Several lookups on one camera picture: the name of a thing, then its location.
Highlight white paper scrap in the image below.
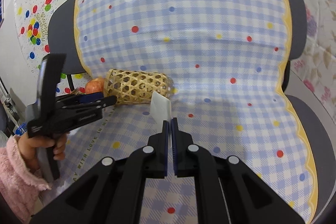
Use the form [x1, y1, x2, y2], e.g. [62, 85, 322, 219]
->
[150, 92, 171, 126]

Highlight pink sleeve forearm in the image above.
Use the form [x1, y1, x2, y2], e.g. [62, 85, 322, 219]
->
[1, 136, 51, 223]

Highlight left hand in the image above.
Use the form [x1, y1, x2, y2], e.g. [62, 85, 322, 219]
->
[18, 133, 68, 173]

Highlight red apple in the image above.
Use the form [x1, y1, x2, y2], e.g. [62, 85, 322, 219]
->
[85, 77, 105, 94]

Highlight woven bamboo basket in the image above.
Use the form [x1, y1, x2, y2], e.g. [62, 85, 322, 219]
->
[104, 68, 173, 105]

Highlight grey office chair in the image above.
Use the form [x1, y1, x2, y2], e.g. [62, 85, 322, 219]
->
[48, 0, 335, 223]

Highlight blue checkered cloth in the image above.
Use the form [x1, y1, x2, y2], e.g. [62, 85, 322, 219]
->
[49, 0, 318, 223]

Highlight floral pattern sheet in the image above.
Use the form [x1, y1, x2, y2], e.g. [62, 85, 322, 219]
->
[291, 0, 336, 120]

